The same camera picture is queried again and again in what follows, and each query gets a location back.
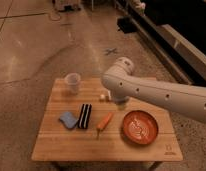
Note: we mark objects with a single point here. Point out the black white striped block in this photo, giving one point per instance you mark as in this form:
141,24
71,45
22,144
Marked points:
84,116

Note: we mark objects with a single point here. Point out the orange carrot toy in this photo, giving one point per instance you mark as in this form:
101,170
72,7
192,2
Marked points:
103,123

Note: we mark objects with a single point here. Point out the orange bowl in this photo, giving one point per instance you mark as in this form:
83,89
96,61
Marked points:
140,127

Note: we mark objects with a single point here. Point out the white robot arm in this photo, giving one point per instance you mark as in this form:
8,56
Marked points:
182,99

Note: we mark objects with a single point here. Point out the wooden table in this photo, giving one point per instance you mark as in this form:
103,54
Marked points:
57,143

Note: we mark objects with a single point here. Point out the white tube with cap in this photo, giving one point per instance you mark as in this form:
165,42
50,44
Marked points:
105,97

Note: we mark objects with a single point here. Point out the blue sponge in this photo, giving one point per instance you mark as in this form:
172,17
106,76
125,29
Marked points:
68,119

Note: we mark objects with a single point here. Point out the dark shelf unit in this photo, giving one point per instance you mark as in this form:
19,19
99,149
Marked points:
181,25

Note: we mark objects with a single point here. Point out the black box on floor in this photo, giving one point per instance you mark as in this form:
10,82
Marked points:
126,25

